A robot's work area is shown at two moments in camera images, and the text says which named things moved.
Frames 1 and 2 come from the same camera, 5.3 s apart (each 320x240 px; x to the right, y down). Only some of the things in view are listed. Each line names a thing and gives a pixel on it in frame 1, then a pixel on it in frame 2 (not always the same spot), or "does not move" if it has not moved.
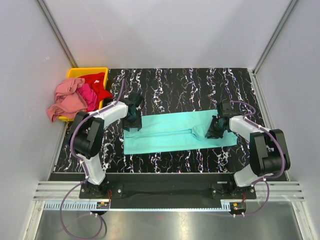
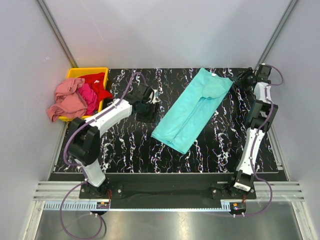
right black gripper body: x=213 y=131 -> x=241 y=79
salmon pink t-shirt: x=69 y=101 does not move
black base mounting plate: x=165 y=190 does not move
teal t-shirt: x=167 y=132 -> x=189 y=116
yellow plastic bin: x=73 y=72 does not move
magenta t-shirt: x=89 y=97 does not move
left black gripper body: x=131 y=123 -> x=149 y=110
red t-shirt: x=97 y=80 does not move
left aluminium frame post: x=57 y=32 does not move
